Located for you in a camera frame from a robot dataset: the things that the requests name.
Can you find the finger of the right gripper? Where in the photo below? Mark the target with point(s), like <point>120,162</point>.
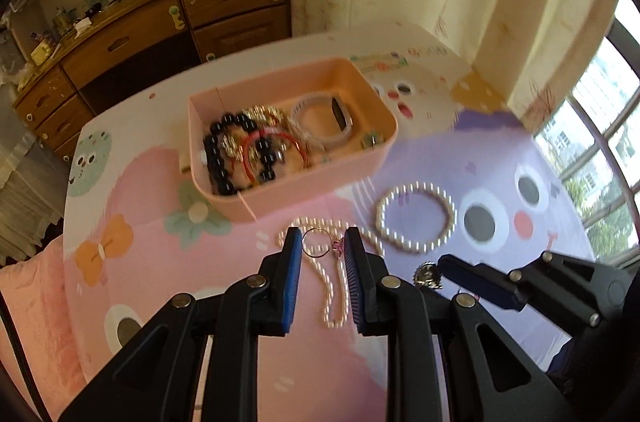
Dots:
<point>482,280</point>

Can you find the white lace cloth cover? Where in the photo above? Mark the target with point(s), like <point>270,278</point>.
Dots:
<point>33,180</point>

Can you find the cartoon printed table cover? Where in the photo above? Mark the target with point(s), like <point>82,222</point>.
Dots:
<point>137,231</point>

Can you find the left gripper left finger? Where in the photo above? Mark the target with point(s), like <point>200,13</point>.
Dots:
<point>282,270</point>

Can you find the wooden desk with drawers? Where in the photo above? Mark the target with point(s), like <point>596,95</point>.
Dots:
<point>132,46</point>

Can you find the white smart watch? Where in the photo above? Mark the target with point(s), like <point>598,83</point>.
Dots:
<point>327,120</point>

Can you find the window frame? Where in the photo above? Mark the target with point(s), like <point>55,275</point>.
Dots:
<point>592,142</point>

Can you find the pink plastic tray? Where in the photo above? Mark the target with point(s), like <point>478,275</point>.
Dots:
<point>220,118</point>

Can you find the red bangle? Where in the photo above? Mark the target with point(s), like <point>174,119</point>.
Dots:
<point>263,149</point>

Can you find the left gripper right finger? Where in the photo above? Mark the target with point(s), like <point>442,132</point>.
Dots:
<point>364,271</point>

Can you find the pink bed quilt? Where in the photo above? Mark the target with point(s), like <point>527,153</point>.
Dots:
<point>34,291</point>

